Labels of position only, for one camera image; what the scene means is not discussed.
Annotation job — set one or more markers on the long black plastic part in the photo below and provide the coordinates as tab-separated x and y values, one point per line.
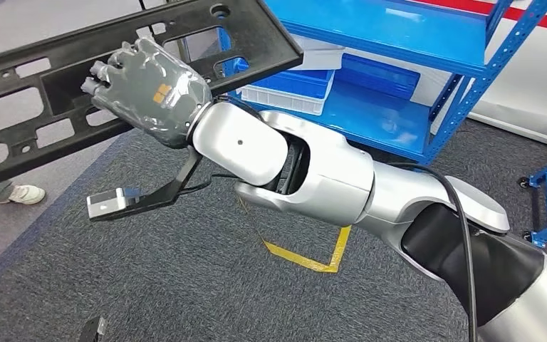
264	42

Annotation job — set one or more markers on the yellow floor tape square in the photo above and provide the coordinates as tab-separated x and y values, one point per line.
302	257

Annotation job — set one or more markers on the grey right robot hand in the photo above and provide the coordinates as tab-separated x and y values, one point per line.
151	94

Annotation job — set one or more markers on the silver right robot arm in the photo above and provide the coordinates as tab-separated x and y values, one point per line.
339	179

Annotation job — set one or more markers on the translucent white plastic bin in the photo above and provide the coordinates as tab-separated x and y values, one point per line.
320	56

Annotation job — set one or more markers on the white car with red stripe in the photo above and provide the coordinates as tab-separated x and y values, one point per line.
528	94

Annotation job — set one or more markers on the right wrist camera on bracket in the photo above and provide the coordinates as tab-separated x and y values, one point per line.
113	203

